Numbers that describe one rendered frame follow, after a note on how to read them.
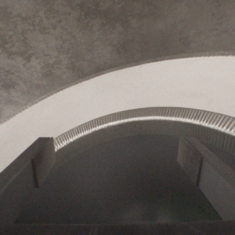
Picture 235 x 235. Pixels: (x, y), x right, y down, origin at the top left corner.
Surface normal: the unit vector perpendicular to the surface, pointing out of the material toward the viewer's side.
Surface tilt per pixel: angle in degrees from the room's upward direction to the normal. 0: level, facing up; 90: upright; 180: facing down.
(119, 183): 21
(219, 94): 90
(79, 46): 0
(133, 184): 11
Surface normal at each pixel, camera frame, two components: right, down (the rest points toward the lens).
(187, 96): -0.28, -0.76
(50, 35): -0.10, 0.63
